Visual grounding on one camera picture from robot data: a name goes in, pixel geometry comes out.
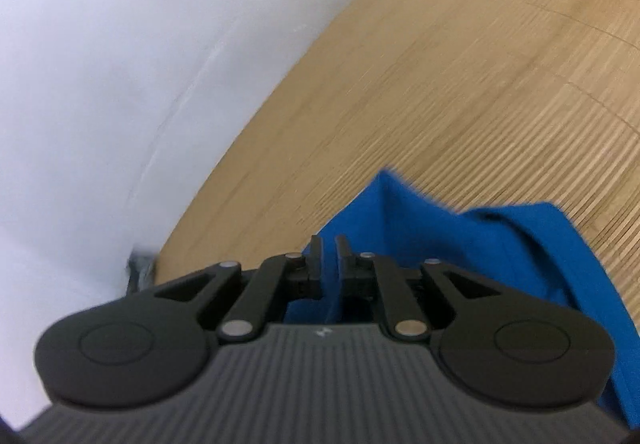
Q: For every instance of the blue jacket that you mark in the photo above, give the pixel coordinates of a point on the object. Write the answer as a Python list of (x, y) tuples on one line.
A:
[(534, 248)]

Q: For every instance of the grey t-shirt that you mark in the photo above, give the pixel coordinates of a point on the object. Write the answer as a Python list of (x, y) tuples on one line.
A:
[(141, 266)]

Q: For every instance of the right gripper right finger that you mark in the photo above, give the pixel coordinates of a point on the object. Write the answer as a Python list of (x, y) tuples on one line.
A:
[(374, 290)]

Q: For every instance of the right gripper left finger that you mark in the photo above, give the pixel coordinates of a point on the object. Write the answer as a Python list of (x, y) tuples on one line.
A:
[(277, 282)]

